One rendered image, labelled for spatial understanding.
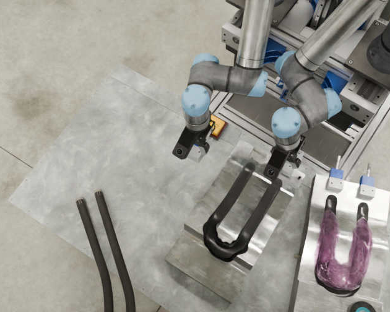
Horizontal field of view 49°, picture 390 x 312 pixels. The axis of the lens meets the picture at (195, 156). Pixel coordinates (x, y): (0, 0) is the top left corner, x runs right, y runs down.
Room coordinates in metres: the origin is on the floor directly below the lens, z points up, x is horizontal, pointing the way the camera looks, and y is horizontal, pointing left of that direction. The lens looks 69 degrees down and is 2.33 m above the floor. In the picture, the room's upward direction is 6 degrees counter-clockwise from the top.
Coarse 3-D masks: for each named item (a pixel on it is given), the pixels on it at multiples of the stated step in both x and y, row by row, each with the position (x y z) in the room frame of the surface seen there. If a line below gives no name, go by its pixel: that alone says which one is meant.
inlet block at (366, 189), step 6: (366, 174) 0.43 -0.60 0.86; (360, 180) 0.41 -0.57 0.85; (366, 180) 0.41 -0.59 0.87; (372, 180) 0.40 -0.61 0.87; (360, 186) 0.38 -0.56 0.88; (366, 186) 0.38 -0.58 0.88; (372, 186) 0.38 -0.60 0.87; (360, 192) 0.36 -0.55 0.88; (366, 192) 0.36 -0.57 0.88; (372, 192) 0.36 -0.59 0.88; (366, 198) 0.35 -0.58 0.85; (372, 198) 0.34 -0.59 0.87
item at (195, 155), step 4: (212, 128) 0.63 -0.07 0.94; (208, 136) 0.61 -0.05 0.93; (192, 148) 0.56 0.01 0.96; (196, 148) 0.56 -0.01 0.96; (192, 152) 0.54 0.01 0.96; (196, 152) 0.54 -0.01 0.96; (200, 152) 0.54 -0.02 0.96; (188, 156) 0.54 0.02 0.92; (192, 156) 0.53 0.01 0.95; (196, 156) 0.53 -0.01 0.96; (200, 156) 0.53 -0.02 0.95; (196, 160) 0.52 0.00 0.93; (200, 160) 0.53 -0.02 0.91
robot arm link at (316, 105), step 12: (312, 84) 0.57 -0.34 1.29; (300, 96) 0.55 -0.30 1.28; (312, 96) 0.53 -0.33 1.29; (324, 96) 0.53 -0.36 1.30; (336, 96) 0.52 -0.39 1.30; (300, 108) 0.51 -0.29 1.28; (312, 108) 0.50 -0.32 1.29; (324, 108) 0.50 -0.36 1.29; (336, 108) 0.50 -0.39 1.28; (312, 120) 0.47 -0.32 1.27; (324, 120) 0.48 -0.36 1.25
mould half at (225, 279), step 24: (240, 144) 0.58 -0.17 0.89; (240, 168) 0.49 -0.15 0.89; (264, 168) 0.48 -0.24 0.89; (216, 192) 0.41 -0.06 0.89; (264, 192) 0.40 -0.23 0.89; (288, 192) 0.39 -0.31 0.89; (192, 216) 0.33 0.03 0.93; (240, 216) 0.32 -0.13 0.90; (264, 216) 0.31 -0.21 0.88; (192, 240) 0.26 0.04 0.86; (264, 240) 0.23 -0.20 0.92; (192, 264) 0.18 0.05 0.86; (216, 264) 0.17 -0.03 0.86; (240, 264) 0.17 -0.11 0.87; (216, 288) 0.10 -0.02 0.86
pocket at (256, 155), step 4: (252, 152) 0.56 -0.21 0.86; (256, 152) 0.55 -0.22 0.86; (260, 152) 0.55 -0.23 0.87; (248, 156) 0.54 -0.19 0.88; (252, 156) 0.54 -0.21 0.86; (256, 156) 0.54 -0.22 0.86; (260, 156) 0.54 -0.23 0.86; (264, 156) 0.53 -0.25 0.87; (256, 160) 0.52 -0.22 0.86; (260, 160) 0.52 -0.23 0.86
